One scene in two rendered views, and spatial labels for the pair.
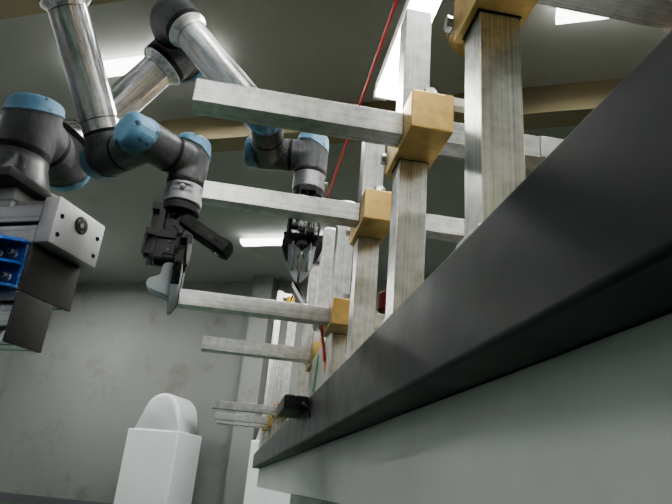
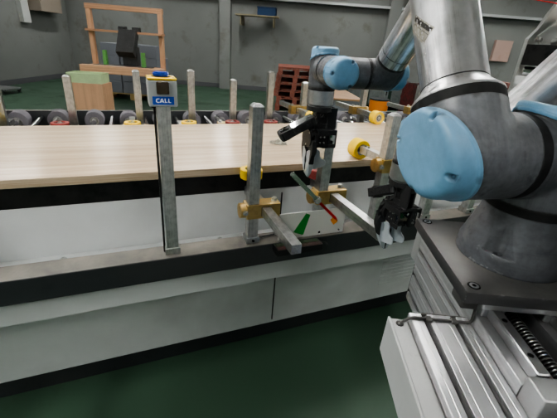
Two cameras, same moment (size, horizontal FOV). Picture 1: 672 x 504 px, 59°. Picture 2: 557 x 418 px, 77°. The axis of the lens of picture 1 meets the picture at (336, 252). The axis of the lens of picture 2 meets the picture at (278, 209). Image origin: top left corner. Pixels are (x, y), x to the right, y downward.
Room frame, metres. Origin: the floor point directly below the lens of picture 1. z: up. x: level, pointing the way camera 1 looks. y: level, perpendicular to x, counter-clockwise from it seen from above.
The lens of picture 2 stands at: (1.59, 1.04, 1.32)
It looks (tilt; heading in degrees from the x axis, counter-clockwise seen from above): 25 degrees down; 254
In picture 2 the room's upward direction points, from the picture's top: 4 degrees clockwise
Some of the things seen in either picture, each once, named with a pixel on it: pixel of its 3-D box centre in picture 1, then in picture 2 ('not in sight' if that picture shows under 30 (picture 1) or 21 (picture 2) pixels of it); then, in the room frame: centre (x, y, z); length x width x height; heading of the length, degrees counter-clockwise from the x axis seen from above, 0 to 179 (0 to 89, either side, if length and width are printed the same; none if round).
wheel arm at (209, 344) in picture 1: (299, 355); (268, 215); (1.35, 0.06, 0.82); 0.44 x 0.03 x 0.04; 98
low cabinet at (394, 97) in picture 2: not in sight; (370, 91); (-3.20, -7.85, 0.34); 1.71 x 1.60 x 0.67; 163
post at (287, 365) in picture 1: (285, 378); not in sight; (2.38, 0.15, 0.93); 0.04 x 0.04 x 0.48; 8
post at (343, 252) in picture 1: (338, 309); (321, 187); (1.15, -0.01, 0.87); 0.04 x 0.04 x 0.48; 8
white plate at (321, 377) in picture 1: (318, 372); (312, 223); (1.17, 0.01, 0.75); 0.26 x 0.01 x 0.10; 8
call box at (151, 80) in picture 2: not in sight; (162, 92); (1.65, 0.05, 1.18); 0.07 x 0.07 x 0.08; 8
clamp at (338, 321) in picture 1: (340, 320); (325, 194); (1.12, -0.02, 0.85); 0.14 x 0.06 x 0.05; 8
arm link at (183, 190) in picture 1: (183, 198); (406, 172); (1.06, 0.31, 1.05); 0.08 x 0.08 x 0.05
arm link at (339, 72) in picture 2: (268, 149); (343, 72); (1.21, 0.18, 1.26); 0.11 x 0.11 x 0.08; 89
